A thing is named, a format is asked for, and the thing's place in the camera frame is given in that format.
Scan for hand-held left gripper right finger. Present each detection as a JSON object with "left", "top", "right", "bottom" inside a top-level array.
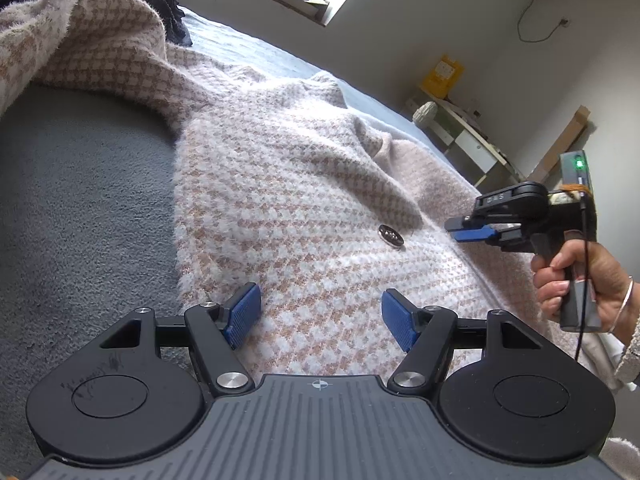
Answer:
[{"left": 380, "top": 287, "right": 544, "bottom": 396}]

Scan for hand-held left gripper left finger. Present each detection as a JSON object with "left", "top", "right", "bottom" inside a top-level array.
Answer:
[{"left": 99, "top": 282, "right": 263, "bottom": 397}]

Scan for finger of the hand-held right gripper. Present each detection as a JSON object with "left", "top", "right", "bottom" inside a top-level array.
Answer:
[
  {"left": 444, "top": 212, "right": 522, "bottom": 232},
  {"left": 451, "top": 226, "right": 533, "bottom": 255}
]

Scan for pink white houndstooth coat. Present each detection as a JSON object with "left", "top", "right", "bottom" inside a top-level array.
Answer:
[{"left": 0, "top": 0, "right": 591, "bottom": 376}]

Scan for person's right hand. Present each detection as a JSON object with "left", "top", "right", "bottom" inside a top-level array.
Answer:
[{"left": 531, "top": 241, "right": 638, "bottom": 334}]

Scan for white wooden desk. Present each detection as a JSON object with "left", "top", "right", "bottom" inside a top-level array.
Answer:
[{"left": 405, "top": 85, "right": 526, "bottom": 186}]

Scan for silver bangle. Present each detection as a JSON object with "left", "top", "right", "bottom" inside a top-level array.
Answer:
[{"left": 607, "top": 275, "right": 636, "bottom": 334}]

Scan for yellow box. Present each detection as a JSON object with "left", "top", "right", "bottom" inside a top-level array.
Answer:
[{"left": 422, "top": 55, "right": 463, "bottom": 101}]

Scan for grey bed blanket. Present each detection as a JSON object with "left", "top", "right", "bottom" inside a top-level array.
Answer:
[{"left": 0, "top": 5, "right": 501, "bottom": 480}]

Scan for dark grey garment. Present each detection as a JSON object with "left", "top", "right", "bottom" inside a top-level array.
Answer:
[{"left": 120, "top": 0, "right": 193, "bottom": 46}]

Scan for black cable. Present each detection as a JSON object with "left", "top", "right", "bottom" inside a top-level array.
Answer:
[{"left": 572, "top": 195, "right": 592, "bottom": 361}]

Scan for wall power cord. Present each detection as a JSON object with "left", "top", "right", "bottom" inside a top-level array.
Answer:
[{"left": 516, "top": 0, "right": 572, "bottom": 43}]

